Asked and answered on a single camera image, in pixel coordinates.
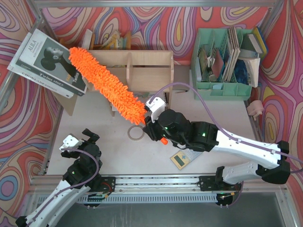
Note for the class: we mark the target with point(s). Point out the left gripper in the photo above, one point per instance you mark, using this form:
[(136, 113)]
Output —
[(83, 144)]

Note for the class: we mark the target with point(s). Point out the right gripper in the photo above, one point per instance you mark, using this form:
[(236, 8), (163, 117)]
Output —
[(149, 130)]

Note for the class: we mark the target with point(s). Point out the white book under Twins story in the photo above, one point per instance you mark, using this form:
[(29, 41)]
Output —
[(35, 77)]

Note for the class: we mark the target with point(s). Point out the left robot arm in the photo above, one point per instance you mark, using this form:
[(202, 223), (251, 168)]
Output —
[(81, 177)]

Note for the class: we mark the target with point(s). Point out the orange microfiber duster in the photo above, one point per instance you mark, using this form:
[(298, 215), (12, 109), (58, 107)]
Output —
[(108, 85)]

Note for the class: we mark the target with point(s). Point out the clear tape roll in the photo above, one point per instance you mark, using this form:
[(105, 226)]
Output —
[(135, 132)]

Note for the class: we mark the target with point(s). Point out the green desk organizer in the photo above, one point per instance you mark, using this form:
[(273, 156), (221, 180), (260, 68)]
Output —
[(204, 82)]

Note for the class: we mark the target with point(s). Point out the pink tape dispenser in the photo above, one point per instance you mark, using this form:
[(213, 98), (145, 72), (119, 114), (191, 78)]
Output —
[(255, 109)]

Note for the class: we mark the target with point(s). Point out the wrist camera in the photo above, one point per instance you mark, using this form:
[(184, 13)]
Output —
[(156, 106), (70, 142)]

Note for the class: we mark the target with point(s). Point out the blue yellow book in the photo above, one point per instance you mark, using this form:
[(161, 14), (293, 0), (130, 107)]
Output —
[(259, 36)]

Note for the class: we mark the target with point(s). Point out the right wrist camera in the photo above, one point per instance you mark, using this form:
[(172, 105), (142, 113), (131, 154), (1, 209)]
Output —
[(156, 106)]

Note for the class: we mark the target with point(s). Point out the gold grey calculator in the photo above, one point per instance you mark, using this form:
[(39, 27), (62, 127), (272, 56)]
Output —
[(183, 157)]

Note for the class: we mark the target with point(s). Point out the books behind shelf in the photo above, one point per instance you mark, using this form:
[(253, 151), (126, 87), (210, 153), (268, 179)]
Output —
[(114, 42)]

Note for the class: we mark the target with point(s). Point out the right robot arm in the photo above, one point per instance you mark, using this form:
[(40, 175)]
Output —
[(266, 161)]

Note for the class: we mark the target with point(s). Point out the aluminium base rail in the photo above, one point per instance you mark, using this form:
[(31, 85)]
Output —
[(158, 184)]

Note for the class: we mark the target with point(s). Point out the stack of thin books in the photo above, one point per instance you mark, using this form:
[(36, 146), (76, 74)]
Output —
[(231, 54)]

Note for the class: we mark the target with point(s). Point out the red notebook in organizer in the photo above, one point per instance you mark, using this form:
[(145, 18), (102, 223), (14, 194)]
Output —
[(218, 64)]

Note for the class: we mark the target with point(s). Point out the spiral drawing notebook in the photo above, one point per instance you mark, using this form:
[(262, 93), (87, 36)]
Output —
[(145, 96)]

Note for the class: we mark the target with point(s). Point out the wooden bookshelf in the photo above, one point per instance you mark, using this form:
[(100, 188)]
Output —
[(141, 71)]

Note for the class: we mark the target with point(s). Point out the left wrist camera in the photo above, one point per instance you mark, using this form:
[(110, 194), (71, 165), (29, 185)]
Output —
[(70, 142)]

